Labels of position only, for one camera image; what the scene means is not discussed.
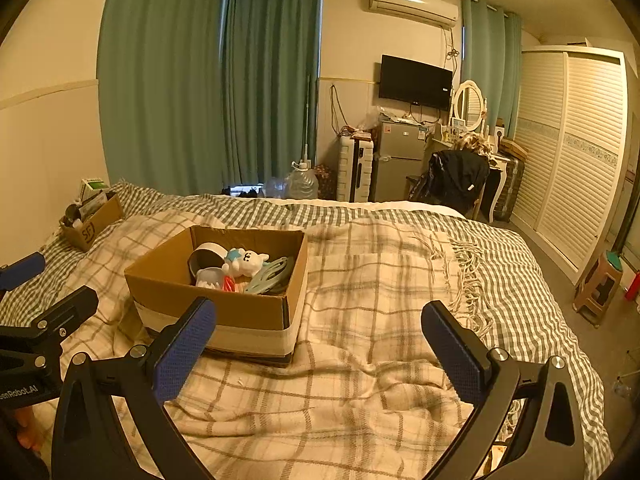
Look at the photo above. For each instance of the white round bowl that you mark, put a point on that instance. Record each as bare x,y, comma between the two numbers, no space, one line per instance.
212,246

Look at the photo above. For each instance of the white dressing table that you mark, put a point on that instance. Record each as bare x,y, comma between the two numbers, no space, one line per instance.
497,180

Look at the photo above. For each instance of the person's left hand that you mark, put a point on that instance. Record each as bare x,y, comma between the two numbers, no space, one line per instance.
25,427

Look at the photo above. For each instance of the clear plastic bottle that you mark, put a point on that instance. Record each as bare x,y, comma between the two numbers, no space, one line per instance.
276,187

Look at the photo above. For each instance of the white suitcase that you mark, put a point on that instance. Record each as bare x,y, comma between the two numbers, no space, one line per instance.
355,170

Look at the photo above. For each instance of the white bear toy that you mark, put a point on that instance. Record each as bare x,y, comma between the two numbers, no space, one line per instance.
250,260

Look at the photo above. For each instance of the large cardboard box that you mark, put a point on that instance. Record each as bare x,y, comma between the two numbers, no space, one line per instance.
240,320

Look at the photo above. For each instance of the green white carton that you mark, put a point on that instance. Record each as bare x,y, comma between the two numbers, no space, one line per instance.
92,188

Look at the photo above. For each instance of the brown suitcase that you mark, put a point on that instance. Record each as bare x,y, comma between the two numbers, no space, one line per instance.
512,180

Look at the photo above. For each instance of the beige plaid blanket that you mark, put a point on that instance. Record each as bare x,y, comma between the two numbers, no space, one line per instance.
375,285

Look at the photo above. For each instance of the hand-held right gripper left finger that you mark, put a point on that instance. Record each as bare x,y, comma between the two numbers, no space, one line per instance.
185,355

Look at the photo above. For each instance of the pale green plastic hanger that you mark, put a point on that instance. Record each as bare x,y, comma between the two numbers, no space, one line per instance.
272,275

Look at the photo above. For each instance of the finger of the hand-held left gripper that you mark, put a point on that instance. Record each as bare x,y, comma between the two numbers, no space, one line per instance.
65,310
22,270

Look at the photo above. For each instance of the clear plastic jar red label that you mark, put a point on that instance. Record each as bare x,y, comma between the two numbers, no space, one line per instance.
210,276

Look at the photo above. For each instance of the plastic stool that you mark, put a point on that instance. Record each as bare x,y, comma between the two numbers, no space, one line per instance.
597,287

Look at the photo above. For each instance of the black jacket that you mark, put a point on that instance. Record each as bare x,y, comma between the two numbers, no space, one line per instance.
457,175

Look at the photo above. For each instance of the small cardboard box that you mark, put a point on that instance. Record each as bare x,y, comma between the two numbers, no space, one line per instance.
95,227

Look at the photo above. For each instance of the dark patterned bag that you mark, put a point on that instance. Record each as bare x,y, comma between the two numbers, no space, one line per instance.
326,182

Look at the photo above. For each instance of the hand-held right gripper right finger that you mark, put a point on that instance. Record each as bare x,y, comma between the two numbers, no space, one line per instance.
450,355

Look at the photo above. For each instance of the clear plastic bag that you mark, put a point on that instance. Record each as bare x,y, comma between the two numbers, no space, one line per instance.
373,120

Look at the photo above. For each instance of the white oval mirror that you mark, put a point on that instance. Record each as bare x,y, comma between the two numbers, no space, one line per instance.
470,102

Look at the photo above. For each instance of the narrow green curtain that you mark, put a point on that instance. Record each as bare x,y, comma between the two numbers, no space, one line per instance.
492,60

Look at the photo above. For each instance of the green window curtain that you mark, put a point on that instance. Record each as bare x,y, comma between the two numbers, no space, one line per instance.
272,75

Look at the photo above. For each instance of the large clear water jug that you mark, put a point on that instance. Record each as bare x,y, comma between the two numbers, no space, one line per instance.
302,184

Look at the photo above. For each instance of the grey small fridge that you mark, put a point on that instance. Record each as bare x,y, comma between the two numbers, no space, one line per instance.
400,165

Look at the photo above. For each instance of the white air conditioner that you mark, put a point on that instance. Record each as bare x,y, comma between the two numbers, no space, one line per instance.
412,5

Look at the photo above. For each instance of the black wall television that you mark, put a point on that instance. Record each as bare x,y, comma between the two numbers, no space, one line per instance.
415,81

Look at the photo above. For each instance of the white mop pole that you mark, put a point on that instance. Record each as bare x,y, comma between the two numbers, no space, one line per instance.
307,115

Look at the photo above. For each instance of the white louvered wardrobe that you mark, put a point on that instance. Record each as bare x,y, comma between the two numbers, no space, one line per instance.
575,160

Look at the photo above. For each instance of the wide green curtain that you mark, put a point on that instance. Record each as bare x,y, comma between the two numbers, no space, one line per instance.
160,75

